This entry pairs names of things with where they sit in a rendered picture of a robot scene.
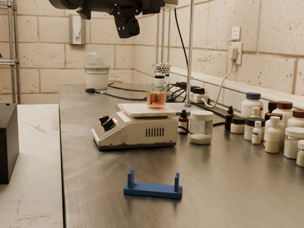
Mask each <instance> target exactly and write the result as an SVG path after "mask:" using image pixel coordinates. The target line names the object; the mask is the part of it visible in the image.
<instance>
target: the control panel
mask: <svg viewBox="0 0 304 228"><path fill-rule="evenodd" d="M110 118H112V119H115V120H117V121H116V122H114V123H116V125H115V126H114V127H113V128H112V129H110V130H108V131H104V128H103V126H101V123H99V124H97V125H96V126H94V127H93V128H94V130H95V132H96V134H97V136H98V137H99V138H101V137H102V136H104V135H106V134H107V133H109V132H111V131H112V130H114V129H116V128H117V127H119V126H120V125H122V124H124V123H125V122H124V121H123V120H122V119H121V118H120V116H119V115H118V114H117V113H115V114H114V115H112V116H110ZM115 120H113V121H115Z"/></svg>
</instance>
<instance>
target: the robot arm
mask: <svg viewBox="0 0 304 228"><path fill-rule="evenodd" d="M49 2H50V3H51V5H52V6H54V7H55V8H57V9H62V10H75V9H78V10H77V11H76V12H77V13H78V14H79V15H80V16H81V18H82V19H86V20H90V19H91V11H94V12H106V13H109V16H112V15H113V16H114V19H115V25H116V28H117V31H118V34H119V37H120V38H121V39H123V38H130V37H133V36H137V35H138V34H140V27H139V24H138V20H137V19H136V18H135V15H139V14H140V13H141V12H142V15H147V14H158V13H160V11H161V7H164V6H165V1H164V0H49Z"/></svg>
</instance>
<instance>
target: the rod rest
mask: <svg viewBox="0 0 304 228"><path fill-rule="evenodd" d="M179 174H180V173H179V172H176V176H175V185H163V184H152V183H141V182H134V169H130V173H128V182H127V183H126V185H125V187H124V188H123V193H124V194H129V195H144V196H155V197H165V198H175V199H181V198H182V192H183V187H182V186H179Z"/></svg>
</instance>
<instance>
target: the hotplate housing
mask: <svg viewBox="0 0 304 228"><path fill-rule="evenodd" d="M117 114H118V115H119V116H120V118H121V119H122V120H123V121H124V122H125V123H124V124H122V125H120V126H119V127H117V128H116V129H114V130H112V131H111V132H109V133H107V134H106V135H104V136H102V137H101V138H99V137H98V136H97V134H96V132H95V130H94V128H93V129H92V134H93V138H94V140H95V142H96V144H97V146H98V148H99V149H100V150H103V149H105V150H107V149H120V148H136V147H159V146H175V145H176V142H177V141H178V124H179V121H178V120H177V119H175V118H174V117H172V116H147V117H131V116H129V115H128V114H127V113H126V112H124V111H120V112H117Z"/></svg>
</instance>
